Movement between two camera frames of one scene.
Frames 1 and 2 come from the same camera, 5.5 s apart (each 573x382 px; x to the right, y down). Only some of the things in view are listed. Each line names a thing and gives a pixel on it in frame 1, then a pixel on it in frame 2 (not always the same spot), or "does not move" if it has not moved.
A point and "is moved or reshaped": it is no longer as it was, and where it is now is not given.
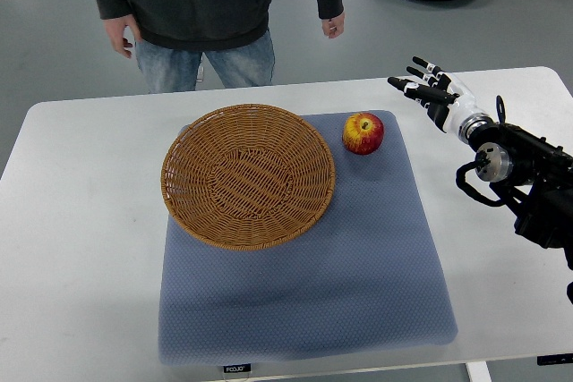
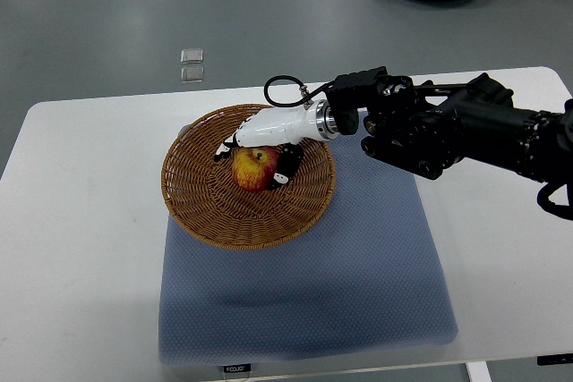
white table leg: [478, 371] does not move
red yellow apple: [363, 133] is moved or reshaped
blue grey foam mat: [363, 278] does not move
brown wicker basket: [246, 177] does not move
